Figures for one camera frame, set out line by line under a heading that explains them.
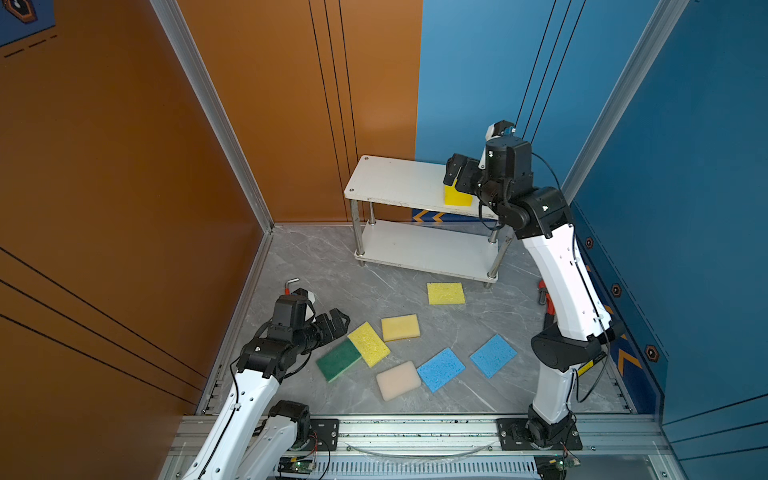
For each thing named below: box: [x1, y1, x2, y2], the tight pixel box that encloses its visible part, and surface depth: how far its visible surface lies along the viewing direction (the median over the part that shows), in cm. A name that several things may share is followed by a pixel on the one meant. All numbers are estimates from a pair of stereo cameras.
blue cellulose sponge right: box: [470, 333, 518, 379], surface depth 87 cm
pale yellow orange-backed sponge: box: [381, 314, 421, 342], surface depth 93 cm
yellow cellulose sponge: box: [347, 321, 391, 368], surface depth 89 cm
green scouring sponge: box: [316, 338, 362, 383], surface depth 86 cm
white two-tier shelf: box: [345, 155, 516, 288], surface depth 101 cm
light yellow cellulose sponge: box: [426, 282, 465, 305], surface depth 101 cm
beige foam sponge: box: [376, 361, 422, 401], surface depth 83 cm
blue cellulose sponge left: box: [417, 347, 466, 393], surface depth 84 cm
